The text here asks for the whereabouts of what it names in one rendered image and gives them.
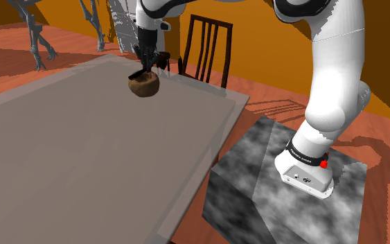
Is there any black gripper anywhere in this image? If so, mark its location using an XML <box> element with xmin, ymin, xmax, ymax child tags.
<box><xmin>133</xmin><ymin>26</ymin><xmax>163</xmax><ymax>73</ymax></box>

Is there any grey skeleton sculpture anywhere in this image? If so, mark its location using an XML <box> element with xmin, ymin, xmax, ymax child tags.
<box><xmin>5</xmin><ymin>0</ymin><xmax>107</xmax><ymax>72</ymax></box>

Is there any grey marbled robot stand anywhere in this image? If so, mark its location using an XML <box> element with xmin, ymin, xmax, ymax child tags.
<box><xmin>202</xmin><ymin>114</ymin><xmax>368</xmax><ymax>244</ymax></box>

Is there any pale grey panel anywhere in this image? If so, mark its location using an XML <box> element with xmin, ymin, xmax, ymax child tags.
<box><xmin>107</xmin><ymin>0</ymin><xmax>166</xmax><ymax>55</ymax></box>

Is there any dark brown wooden chair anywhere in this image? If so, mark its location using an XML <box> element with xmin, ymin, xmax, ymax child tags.
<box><xmin>177</xmin><ymin>14</ymin><xmax>234</xmax><ymax>89</ymax></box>

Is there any brown round bowl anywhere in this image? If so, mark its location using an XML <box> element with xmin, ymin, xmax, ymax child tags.
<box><xmin>127</xmin><ymin>71</ymin><xmax>161</xmax><ymax>98</ymax></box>

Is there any grey table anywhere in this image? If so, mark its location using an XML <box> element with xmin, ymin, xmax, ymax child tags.
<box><xmin>0</xmin><ymin>53</ymin><xmax>251</xmax><ymax>244</ymax></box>

